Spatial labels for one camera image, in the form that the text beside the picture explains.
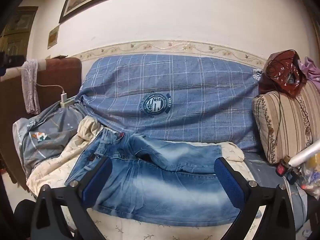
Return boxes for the clear plastic bag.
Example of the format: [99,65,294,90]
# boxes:
[297,155,320,198]

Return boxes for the brown headboard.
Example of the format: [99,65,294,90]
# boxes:
[0,57,82,190]

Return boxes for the white charging cable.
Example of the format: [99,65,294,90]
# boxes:
[35,82,65,96]

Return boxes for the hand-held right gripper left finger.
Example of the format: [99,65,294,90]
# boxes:
[30,157,113,240]

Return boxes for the pale pink hanging cloth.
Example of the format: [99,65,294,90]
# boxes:
[21,59,41,115]

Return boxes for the purple cloth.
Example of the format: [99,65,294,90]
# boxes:
[304,56,320,90]

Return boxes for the cream leaf-print blanket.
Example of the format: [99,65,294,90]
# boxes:
[26,116,268,240]

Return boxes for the blue plaid blanket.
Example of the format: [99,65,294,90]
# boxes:
[80,54,265,153]

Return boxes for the white plastic roll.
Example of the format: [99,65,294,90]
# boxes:
[291,140,320,168]

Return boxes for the pale green power strip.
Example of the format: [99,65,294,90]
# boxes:
[60,97,77,107]

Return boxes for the striped beige pillow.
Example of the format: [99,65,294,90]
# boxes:
[252,81,320,165]

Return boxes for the blue denim pants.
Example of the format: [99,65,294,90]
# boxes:
[64,127,247,227]

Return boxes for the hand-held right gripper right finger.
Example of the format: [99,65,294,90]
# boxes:
[214,157,297,240]

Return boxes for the red-brown plastic bag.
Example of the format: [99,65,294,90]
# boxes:
[259,49,308,98]

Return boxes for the wooden door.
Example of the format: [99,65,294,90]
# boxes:
[0,6,38,63]

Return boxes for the small wall picture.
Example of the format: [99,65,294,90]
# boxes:
[47,24,60,50]

